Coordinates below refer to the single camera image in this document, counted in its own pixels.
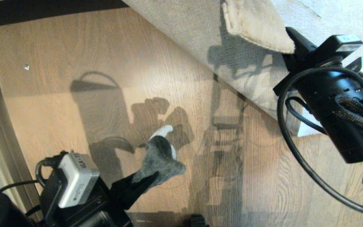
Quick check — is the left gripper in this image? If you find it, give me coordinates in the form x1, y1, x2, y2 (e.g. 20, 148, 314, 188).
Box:
55, 172, 160, 227

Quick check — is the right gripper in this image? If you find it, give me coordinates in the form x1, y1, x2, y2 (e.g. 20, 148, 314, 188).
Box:
273, 26, 363, 164

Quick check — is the grey and white cloth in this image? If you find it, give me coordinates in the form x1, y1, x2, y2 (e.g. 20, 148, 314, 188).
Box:
132, 125, 187, 190

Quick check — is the beige rug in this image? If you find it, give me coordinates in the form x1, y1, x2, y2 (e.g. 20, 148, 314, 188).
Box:
122, 0, 363, 137

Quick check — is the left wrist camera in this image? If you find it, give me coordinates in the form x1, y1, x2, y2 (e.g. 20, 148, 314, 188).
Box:
40, 152, 101, 221

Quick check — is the black braided cable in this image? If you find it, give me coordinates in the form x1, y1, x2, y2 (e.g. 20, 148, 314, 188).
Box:
335, 94, 363, 134

